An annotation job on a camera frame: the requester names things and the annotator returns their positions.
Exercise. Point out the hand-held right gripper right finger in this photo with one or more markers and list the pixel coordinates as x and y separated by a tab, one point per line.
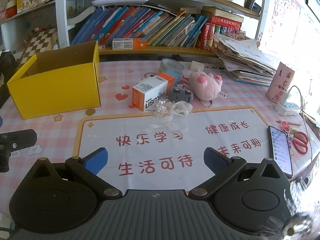
215	160

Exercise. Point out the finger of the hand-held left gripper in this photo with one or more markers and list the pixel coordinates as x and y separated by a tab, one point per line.
17	140

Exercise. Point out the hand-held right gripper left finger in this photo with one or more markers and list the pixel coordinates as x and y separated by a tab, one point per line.
96	161

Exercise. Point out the yellow cardboard box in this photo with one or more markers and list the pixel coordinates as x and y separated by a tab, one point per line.
55	90

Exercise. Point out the clear beaded hair bow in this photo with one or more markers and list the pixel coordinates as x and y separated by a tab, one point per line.
162	110

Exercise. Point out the pink plush toy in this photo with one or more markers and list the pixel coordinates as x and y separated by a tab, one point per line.
205	87

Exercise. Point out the grey toy car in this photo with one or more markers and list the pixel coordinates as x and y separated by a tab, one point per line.
178	94

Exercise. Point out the white orange carton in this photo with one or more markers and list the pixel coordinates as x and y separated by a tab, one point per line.
150	92

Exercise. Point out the small orange box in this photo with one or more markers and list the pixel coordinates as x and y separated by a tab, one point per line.
170	78

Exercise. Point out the clear tape roll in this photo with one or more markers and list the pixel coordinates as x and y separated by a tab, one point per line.
172	66

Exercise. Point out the pink checked printed table mat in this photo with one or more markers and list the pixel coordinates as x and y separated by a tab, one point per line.
62	135

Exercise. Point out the brass coin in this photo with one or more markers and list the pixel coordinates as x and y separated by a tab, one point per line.
90	112

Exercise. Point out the black smartphone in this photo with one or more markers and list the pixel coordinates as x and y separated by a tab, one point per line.
278	150

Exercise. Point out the dark round bag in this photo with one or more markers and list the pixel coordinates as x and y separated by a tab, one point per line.
7	62

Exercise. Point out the red flower ornament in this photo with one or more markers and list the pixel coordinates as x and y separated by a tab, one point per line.
285	125

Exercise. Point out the red scissors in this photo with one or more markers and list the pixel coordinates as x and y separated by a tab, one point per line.
300	142

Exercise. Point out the wooden pencil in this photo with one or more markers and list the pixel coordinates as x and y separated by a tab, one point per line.
295	124

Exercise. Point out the white power strip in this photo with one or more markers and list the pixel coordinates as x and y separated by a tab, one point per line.
287	108

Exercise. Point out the patterned pencil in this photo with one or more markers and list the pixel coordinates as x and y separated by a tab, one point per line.
213	67

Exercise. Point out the white plug adapter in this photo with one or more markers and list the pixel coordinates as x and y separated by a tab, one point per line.
285	97

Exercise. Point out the white eraser block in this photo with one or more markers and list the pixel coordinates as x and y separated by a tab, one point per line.
197	65

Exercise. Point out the brown white chessboard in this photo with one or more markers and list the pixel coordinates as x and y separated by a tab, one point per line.
40	42

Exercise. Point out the pink cylinder holder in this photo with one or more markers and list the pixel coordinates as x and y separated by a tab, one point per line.
280	82

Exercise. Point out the stack of papers and booklets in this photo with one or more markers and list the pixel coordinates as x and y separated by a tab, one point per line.
245	60

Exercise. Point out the small white red box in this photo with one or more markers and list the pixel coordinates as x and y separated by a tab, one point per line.
101	47

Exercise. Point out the white orange toothpaste box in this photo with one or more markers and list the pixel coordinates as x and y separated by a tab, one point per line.
127	43

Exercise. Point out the red upright dictionary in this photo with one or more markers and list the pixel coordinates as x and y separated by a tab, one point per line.
205	37

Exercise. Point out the white wooden bookshelf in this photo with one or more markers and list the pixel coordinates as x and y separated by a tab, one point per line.
62	12

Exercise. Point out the red thick dictionary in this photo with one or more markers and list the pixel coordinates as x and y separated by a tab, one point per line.
225	22

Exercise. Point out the row of leaning books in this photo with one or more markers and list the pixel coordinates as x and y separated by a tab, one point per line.
140	25

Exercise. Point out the beige thick book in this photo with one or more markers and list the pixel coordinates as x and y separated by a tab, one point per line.
222	12

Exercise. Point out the alphabet wall poster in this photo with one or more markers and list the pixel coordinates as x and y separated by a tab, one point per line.
282	17

